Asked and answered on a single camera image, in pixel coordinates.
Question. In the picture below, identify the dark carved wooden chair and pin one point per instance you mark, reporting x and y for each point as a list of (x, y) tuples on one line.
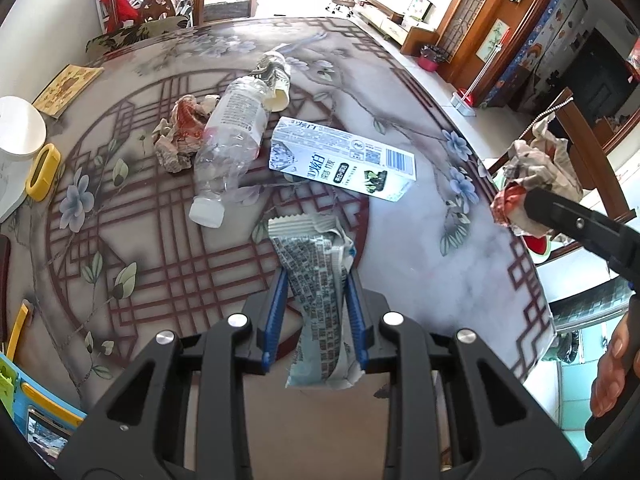
[(600, 160)]

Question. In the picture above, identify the blue patterned fridge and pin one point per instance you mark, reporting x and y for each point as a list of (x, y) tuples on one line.
[(545, 45)]

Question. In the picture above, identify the white plastic container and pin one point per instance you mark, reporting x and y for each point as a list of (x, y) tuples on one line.
[(17, 130)]

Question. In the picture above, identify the person's right hand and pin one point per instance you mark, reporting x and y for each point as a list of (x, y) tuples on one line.
[(617, 370)]

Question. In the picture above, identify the wooden lattice partition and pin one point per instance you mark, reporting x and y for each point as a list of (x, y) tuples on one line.
[(475, 20)]

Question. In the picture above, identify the crumpled paper with red print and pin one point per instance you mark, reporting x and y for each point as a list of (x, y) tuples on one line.
[(182, 130)]

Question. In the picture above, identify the clear plastic bottle white cap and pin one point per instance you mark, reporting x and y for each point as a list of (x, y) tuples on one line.
[(232, 125)]

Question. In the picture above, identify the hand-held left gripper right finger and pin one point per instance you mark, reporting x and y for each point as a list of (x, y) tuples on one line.
[(356, 320)]

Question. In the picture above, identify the printed paper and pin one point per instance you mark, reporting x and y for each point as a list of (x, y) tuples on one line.
[(540, 170)]

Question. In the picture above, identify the white floor cleaning tool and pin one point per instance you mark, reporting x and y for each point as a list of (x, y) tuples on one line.
[(462, 100)]

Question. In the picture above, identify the white blue carton box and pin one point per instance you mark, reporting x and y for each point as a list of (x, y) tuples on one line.
[(340, 157)]

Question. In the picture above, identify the yellow flat stick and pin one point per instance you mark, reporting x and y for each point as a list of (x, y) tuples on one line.
[(17, 330)]

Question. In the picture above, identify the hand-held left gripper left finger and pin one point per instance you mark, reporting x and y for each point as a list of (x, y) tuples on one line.
[(274, 320)]

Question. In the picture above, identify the small cream drink bottle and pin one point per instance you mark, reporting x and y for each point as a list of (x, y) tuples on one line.
[(277, 90)]

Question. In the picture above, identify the blue yellow box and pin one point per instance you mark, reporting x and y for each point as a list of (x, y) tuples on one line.
[(30, 400)]

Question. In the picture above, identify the red basin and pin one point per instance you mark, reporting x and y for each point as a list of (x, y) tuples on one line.
[(429, 64)]

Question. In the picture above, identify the wooden chair with floral cushion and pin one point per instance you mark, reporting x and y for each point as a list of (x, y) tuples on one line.
[(145, 25)]

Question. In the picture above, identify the yellow patterned coaster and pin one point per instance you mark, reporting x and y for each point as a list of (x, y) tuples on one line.
[(67, 90)]

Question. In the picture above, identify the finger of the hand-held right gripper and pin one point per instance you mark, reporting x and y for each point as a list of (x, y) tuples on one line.
[(580, 222)]

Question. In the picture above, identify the low wooden cabinet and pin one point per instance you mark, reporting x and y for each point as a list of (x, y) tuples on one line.
[(395, 20)]

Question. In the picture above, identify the blue white snack wrapper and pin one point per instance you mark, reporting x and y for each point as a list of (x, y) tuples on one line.
[(315, 300)]

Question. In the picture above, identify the red bin with green rim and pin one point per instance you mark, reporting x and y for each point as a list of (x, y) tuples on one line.
[(541, 250)]

